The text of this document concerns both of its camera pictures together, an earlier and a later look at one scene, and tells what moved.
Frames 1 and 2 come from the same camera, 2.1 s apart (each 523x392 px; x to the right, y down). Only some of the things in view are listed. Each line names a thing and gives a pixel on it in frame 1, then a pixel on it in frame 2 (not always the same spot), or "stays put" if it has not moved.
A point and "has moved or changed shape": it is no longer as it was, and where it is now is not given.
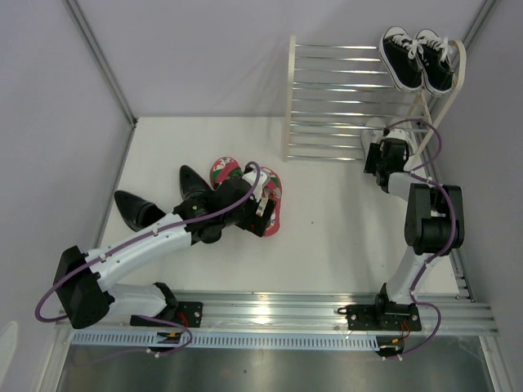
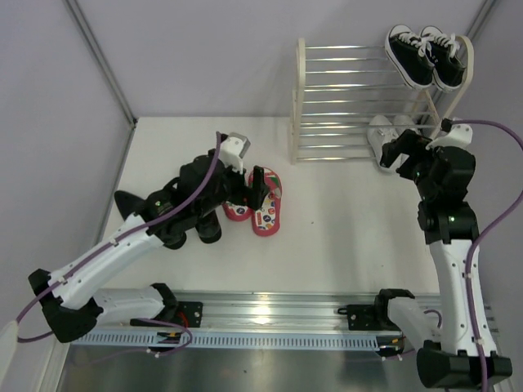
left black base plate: x=189 y=314 stays put
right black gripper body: x=375 y=162 → x=419 y=159
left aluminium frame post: x=100 y=59 stays put
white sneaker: x=416 y=133 has moved or changed shape
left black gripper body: x=248 y=220 → x=234 y=189
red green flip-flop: x=273 y=189 stays put
